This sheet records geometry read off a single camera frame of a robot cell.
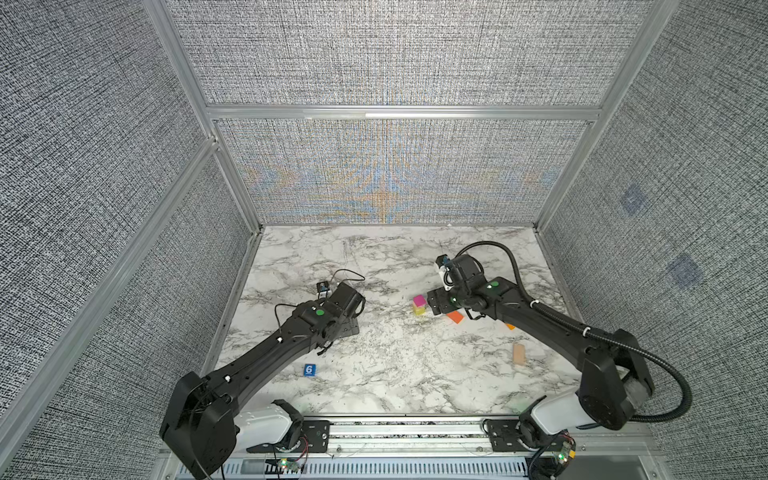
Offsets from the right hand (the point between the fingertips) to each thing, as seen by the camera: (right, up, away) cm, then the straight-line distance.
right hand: (441, 293), depth 87 cm
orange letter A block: (-5, -5, +3) cm, 8 cm away
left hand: (-30, -9, -5) cm, 31 cm away
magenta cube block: (-6, -3, +5) cm, 8 cm away
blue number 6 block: (-37, -21, -4) cm, 43 cm away
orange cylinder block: (+7, -2, -30) cm, 31 cm away
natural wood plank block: (+22, -17, -1) cm, 28 cm away
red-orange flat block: (+6, -8, +7) cm, 12 cm away
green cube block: (-6, -6, +6) cm, 10 cm away
